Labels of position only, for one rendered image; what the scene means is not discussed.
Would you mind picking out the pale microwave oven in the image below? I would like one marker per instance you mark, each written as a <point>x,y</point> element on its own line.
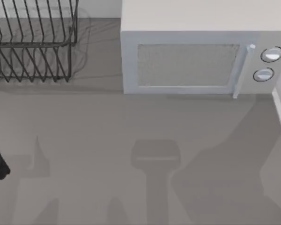
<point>201,18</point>

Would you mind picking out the small microwave knob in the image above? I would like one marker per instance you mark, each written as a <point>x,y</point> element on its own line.
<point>263,74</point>

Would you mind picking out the microwave oven door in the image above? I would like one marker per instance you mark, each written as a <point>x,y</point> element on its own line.
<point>187,65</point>

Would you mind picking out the large microwave knob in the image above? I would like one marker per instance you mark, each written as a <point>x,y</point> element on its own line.
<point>271,54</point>

